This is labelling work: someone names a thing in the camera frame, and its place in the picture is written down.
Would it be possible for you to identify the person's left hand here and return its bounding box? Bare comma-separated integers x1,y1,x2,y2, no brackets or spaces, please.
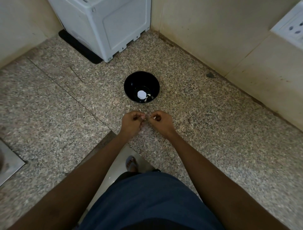
119,111,147,138

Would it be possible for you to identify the person's right hand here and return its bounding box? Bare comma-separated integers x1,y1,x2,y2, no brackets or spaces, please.
147,110,177,139

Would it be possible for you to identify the person's left forearm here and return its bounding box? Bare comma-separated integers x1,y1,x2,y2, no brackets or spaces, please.
7,131,140,230

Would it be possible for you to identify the person's right forearm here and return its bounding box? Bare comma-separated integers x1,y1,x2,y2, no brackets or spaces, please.
163,130,291,230

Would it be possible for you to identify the black round bowl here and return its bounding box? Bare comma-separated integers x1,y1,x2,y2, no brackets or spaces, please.
124,71,160,105

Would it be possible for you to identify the person's sandalled foot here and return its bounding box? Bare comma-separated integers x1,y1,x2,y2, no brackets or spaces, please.
125,155,139,173

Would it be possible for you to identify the person's blue shirt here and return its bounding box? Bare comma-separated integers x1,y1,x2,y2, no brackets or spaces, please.
78,171,226,230

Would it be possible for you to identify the black rubber mat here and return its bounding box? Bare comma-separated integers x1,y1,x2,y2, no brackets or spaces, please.
58,29,104,64

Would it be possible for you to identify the white plastic appliance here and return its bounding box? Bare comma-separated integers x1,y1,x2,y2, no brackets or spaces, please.
48,0,152,63

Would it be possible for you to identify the steel sink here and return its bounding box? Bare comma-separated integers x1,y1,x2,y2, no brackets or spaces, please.
0,139,26,187

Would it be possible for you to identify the white wall socket plate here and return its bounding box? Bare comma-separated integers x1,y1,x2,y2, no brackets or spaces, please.
270,1,303,44

